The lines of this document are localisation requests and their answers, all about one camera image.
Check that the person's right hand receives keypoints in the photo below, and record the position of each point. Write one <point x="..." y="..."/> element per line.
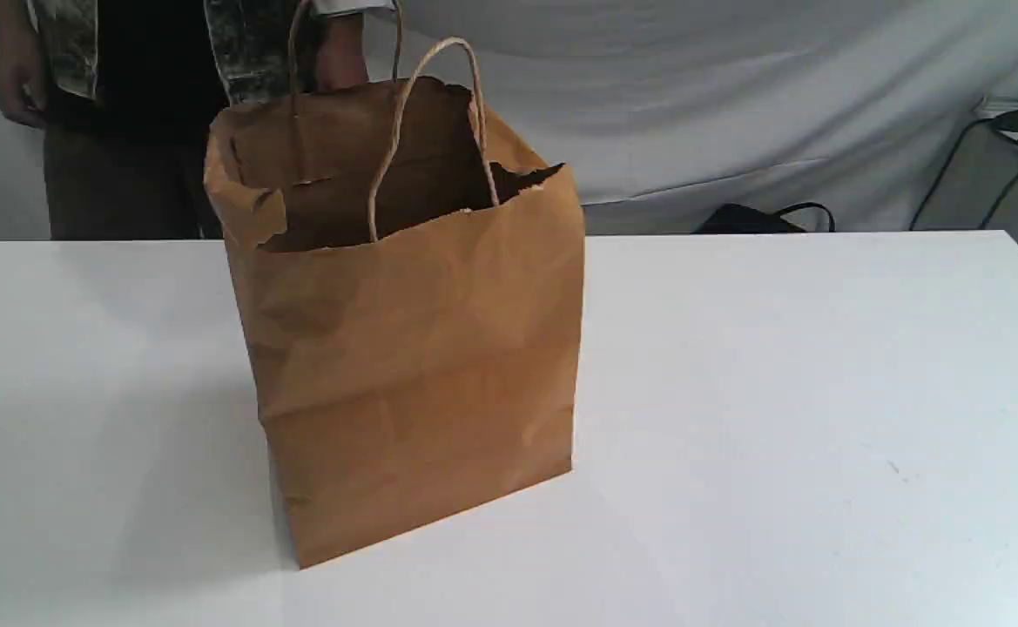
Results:
<point x="23" y="75"/>

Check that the brown paper bag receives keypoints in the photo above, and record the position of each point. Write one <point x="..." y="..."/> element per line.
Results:
<point x="409" y="276"/>

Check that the black object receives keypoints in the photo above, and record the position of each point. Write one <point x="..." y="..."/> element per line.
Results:
<point x="734" y="218"/>

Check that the person in patterned white jacket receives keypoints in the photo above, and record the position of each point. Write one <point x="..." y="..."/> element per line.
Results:
<point x="133" y="87"/>

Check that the white backdrop cloth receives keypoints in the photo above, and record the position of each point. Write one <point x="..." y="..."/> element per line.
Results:
<point x="665" y="108"/>

